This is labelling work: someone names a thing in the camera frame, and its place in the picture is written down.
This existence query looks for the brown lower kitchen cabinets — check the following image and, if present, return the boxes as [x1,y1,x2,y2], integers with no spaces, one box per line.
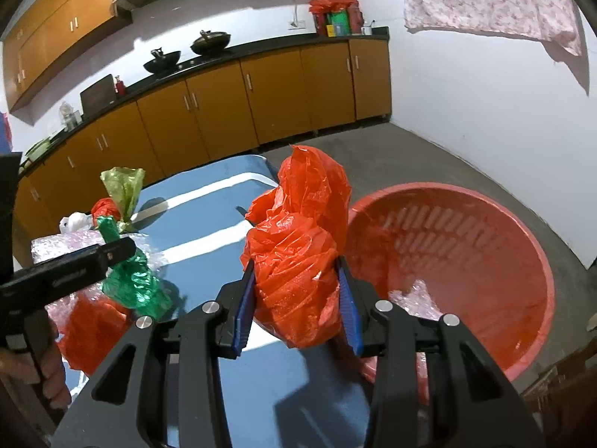
[15,37,392,239]

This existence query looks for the red bottle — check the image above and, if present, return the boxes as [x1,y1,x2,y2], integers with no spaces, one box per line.
[114,76,126,97]

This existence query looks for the brown upper cabinets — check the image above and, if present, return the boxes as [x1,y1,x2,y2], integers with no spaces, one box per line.
[3,0,132,111]

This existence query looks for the small white plastic bag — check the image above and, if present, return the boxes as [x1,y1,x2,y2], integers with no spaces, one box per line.
[59,211,93,234]

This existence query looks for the black wok with lid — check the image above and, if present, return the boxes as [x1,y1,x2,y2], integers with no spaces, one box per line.
[190,30,231,57]

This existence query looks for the left hand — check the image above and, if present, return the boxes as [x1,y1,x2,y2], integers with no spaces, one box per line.
[0,320,72,410]

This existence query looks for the clear plastic trash in basket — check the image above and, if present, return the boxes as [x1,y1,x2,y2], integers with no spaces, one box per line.
[388,279,442,321]

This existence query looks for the red bag on counter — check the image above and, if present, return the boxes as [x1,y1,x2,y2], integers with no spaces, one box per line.
[309,0,364,37]

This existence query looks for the large red plastic bag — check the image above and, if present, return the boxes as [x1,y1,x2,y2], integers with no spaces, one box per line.
[241,146,352,349]

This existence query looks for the small red plastic bag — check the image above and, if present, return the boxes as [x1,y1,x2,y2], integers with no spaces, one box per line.
[91,197,121,227]

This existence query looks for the black wok left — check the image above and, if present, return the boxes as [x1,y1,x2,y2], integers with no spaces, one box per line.
[144,47,181,74]

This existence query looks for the blue white striped tablecloth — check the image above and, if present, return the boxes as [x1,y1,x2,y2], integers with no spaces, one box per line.
[63,153,375,448]

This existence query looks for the light green plastic bag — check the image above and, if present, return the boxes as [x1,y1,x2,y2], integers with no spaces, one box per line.
[100,167,145,223]

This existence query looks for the dark cutting board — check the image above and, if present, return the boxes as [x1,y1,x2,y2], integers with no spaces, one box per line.
[80,74,116,117]

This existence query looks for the pink floral hanging cloth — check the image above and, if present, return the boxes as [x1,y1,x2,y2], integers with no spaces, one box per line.
[404,0,583,57]

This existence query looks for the purple plastic bag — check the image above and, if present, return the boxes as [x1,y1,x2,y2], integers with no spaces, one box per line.
[31,230,167,278]

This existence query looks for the green bowl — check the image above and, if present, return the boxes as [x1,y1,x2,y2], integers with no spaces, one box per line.
[25,138,51,162]

